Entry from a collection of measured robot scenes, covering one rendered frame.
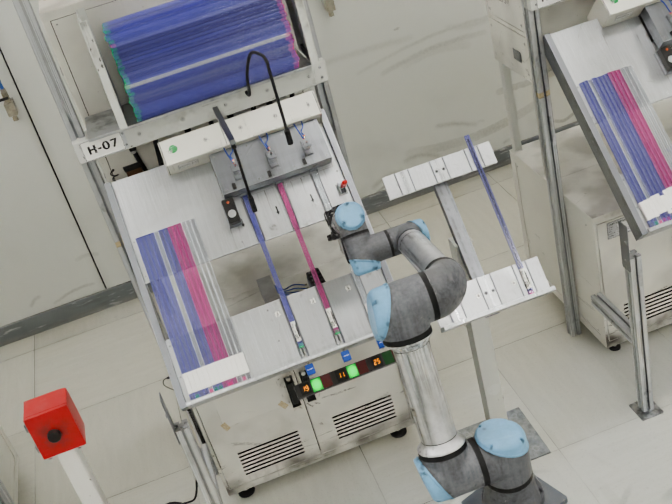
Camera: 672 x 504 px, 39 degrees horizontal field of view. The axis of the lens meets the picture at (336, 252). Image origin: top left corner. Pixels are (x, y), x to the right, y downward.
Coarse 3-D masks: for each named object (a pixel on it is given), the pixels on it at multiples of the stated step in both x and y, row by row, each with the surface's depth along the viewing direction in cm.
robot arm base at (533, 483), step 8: (528, 480) 224; (536, 480) 229; (488, 488) 227; (496, 488) 224; (520, 488) 223; (528, 488) 224; (536, 488) 227; (488, 496) 228; (496, 496) 225; (504, 496) 224; (512, 496) 224; (520, 496) 224; (528, 496) 224; (536, 496) 226; (544, 496) 230
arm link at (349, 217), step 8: (344, 208) 245; (352, 208) 245; (360, 208) 245; (336, 216) 246; (344, 216) 245; (352, 216) 245; (360, 216) 245; (336, 224) 250; (344, 224) 245; (352, 224) 245; (360, 224) 245; (344, 232) 247; (352, 232) 246
